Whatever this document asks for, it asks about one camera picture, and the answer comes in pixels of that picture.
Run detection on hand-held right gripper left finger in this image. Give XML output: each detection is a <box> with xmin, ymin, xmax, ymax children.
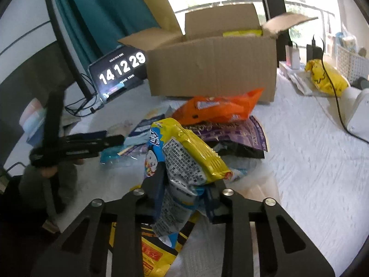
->
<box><xmin>30</xmin><ymin>162</ymin><xmax>168</xmax><ymax>277</ymax></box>

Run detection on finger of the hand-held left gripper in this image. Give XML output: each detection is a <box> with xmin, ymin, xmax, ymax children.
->
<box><xmin>66</xmin><ymin>135</ymin><xmax>126</xmax><ymax>158</ymax></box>
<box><xmin>61</xmin><ymin>131</ymin><xmax>108</xmax><ymax>144</ymax></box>

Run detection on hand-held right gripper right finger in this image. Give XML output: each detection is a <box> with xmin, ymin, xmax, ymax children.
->
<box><xmin>205</xmin><ymin>180</ymin><xmax>336</xmax><ymax>277</ymax></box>

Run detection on light blue snack packet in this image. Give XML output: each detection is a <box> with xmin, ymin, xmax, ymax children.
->
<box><xmin>99</xmin><ymin>135</ymin><xmax>150</xmax><ymax>165</ymax></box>

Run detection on blue cartoon snack packet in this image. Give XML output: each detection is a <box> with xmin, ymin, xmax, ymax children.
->
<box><xmin>143</xmin><ymin>121</ymin><xmax>234</xmax><ymax>247</ymax></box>

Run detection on small blue white packet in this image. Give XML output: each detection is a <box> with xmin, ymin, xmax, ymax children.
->
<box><xmin>127</xmin><ymin>117</ymin><xmax>165</xmax><ymax>139</ymax></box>

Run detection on clear bread packet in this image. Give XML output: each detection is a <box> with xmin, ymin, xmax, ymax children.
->
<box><xmin>225</xmin><ymin>159</ymin><xmax>277</xmax><ymax>197</ymax></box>

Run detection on yellow snack packet grey label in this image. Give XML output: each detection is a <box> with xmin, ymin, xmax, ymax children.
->
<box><xmin>160</xmin><ymin>118</ymin><xmax>233</xmax><ymax>185</ymax></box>

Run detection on yellow cartoon snack packet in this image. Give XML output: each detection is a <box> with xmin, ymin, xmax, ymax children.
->
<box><xmin>108</xmin><ymin>211</ymin><xmax>202</xmax><ymax>277</ymax></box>

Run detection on purple snack packet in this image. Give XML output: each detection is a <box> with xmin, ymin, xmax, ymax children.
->
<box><xmin>184</xmin><ymin>115</ymin><xmax>268</xmax><ymax>159</ymax></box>

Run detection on orange snack packet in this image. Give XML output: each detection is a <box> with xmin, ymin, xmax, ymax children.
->
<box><xmin>172</xmin><ymin>88</ymin><xmax>265</xmax><ymax>126</ymax></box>

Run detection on cardboard box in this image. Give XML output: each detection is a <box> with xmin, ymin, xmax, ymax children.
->
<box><xmin>118</xmin><ymin>3</ymin><xmax>319</xmax><ymax>106</ymax></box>

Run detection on person's left forearm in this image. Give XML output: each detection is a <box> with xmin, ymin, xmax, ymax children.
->
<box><xmin>17</xmin><ymin>162</ymin><xmax>80</xmax><ymax>211</ymax></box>

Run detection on tablet showing clock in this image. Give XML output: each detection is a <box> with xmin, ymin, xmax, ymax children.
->
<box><xmin>88</xmin><ymin>46</ymin><xmax>149</xmax><ymax>104</ymax></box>

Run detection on teal curtain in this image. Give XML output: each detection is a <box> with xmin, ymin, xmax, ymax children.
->
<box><xmin>48</xmin><ymin>0</ymin><xmax>162</xmax><ymax>70</ymax></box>

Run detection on white paper sheets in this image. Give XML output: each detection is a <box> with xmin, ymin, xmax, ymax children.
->
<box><xmin>278</xmin><ymin>62</ymin><xmax>320</xmax><ymax>96</ymax></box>

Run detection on yellow curtain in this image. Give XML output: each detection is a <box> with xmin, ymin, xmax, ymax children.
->
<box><xmin>128</xmin><ymin>0</ymin><xmax>185</xmax><ymax>35</ymax></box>

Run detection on yellow plastic bag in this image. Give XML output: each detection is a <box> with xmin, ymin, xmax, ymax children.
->
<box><xmin>305</xmin><ymin>59</ymin><xmax>349</xmax><ymax>97</ymax></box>

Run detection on white desk device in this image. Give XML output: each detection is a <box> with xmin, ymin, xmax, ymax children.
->
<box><xmin>344</xmin><ymin>88</ymin><xmax>369</xmax><ymax>140</ymax></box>

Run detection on balcony railing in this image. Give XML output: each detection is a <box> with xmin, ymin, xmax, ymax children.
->
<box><xmin>174</xmin><ymin>0</ymin><xmax>336</xmax><ymax>15</ymax></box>

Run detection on black charger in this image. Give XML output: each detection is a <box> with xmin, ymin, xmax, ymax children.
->
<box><xmin>306</xmin><ymin>44</ymin><xmax>322</xmax><ymax>62</ymax></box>

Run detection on white mesh basket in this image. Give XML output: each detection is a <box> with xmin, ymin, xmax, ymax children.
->
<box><xmin>336</xmin><ymin>45</ymin><xmax>369</xmax><ymax>80</ymax></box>

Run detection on white plastic bag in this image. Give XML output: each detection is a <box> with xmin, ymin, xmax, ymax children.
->
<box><xmin>334</xmin><ymin>32</ymin><xmax>359</xmax><ymax>52</ymax></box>

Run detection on black tablet cables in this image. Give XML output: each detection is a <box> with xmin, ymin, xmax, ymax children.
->
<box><xmin>65</xmin><ymin>73</ymin><xmax>104</xmax><ymax>117</ymax></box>

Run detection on long black cable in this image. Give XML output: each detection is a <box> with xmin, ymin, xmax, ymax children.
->
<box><xmin>313</xmin><ymin>35</ymin><xmax>369</xmax><ymax>144</ymax></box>

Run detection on dark window frame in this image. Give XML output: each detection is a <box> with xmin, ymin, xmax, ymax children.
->
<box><xmin>256</xmin><ymin>0</ymin><xmax>292</xmax><ymax>60</ymax></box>

